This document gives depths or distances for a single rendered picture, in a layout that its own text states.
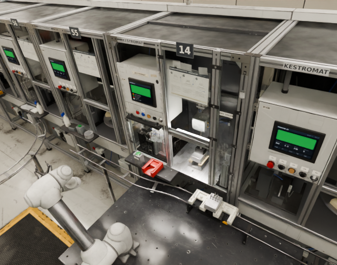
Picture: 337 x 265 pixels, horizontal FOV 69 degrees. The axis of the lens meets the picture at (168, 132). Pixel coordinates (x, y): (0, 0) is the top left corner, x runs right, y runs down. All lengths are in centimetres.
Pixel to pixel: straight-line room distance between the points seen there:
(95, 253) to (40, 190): 54
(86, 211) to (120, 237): 150
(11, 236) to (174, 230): 203
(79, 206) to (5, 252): 86
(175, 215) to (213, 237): 36
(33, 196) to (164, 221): 104
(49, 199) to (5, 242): 184
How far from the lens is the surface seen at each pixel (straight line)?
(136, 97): 197
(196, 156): 218
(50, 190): 172
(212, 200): 199
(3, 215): 381
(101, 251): 186
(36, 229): 341
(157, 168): 218
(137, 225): 220
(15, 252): 336
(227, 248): 208
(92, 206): 333
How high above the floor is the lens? 251
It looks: 37 degrees down
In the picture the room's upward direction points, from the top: 5 degrees counter-clockwise
